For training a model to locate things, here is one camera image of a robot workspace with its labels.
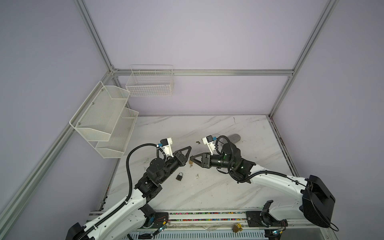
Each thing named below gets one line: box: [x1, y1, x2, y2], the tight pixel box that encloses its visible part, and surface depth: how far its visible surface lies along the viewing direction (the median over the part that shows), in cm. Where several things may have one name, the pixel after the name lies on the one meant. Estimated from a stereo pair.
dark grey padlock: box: [175, 172, 183, 181], surface depth 90 cm
